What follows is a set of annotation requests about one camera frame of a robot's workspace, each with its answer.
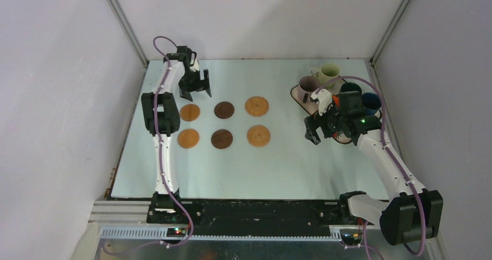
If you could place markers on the dark wood coaster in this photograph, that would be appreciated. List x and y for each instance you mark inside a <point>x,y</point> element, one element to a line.
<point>224,110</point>
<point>221,139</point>

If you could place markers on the mauve mug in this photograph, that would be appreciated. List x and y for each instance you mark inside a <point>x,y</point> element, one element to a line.
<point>306,86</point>

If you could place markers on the scalloped light wood coaster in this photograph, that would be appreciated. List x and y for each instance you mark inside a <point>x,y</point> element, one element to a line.
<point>256,106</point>

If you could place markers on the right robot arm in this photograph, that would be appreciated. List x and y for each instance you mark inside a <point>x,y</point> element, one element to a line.
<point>392,177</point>

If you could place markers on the orange mug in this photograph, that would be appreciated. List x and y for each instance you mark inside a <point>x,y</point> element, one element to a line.
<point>335,102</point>

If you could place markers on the light green mug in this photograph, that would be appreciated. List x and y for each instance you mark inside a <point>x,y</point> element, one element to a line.
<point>325,74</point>

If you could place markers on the dark green mug back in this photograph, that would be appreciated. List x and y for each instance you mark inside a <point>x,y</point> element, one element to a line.
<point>350,87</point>

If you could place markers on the blue mug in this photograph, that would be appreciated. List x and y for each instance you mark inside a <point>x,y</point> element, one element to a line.
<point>371,103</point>

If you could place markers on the aluminium frame rail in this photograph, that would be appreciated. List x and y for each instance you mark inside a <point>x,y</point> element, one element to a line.
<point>128,218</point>

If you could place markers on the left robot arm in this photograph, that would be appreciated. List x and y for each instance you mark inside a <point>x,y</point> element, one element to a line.
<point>162,119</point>

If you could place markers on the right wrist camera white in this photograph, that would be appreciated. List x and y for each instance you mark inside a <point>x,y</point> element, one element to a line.
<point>323,98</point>

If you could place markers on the patterned light wood coaster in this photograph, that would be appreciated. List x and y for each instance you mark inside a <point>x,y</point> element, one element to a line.
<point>258,136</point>

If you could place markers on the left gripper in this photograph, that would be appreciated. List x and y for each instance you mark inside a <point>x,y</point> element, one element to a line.
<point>199,86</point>

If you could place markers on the wooden serving tray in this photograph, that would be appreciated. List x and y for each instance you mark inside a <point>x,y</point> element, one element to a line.
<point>312,110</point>

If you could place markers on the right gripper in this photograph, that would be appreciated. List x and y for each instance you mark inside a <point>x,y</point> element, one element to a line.
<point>321,125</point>

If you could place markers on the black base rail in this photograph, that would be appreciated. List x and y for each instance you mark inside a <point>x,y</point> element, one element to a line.
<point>257,218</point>

